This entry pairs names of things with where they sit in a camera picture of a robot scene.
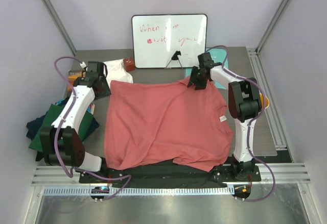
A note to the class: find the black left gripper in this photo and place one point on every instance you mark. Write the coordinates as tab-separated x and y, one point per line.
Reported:
106	92

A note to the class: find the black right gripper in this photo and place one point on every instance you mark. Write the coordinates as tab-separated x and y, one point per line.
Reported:
199	85

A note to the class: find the metal wire board stand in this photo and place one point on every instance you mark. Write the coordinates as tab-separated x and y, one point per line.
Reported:
175	57

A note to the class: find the red t shirt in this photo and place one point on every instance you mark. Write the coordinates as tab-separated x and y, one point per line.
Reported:
151	123

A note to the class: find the white dry erase board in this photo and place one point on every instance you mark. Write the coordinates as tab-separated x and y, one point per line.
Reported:
157	37

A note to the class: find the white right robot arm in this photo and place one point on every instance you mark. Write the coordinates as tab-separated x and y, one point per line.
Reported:
245	103

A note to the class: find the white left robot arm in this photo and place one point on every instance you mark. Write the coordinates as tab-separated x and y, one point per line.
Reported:
61	145

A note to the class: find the white t shirt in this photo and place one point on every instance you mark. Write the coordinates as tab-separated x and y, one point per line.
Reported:
117	72

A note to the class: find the orange cover book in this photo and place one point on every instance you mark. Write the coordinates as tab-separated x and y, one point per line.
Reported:
72	76

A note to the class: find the red brown eraser block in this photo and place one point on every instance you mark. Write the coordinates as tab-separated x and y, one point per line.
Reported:
129	64

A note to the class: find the teal t shirt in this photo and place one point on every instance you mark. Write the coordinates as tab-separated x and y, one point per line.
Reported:
62	102

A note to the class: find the white mug orange inside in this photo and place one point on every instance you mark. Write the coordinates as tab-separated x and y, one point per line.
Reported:
265	102

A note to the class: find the navy blue t shirt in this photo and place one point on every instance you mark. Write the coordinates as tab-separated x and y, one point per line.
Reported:
35	125

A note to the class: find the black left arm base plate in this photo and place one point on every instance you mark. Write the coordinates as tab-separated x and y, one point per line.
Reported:
104	176

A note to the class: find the aluminium left corner post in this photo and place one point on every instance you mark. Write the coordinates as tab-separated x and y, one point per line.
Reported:
58	23

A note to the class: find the aluminium corner post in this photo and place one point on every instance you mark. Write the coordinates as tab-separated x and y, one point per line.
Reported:
58	23
272	24

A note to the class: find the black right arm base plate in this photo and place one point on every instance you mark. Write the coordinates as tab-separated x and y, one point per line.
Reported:
226	173

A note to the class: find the white perforated cable rail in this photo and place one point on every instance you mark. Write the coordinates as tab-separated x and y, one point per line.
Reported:
101	190

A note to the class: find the aluminium right corner post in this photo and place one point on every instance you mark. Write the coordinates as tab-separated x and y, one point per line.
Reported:
272	24

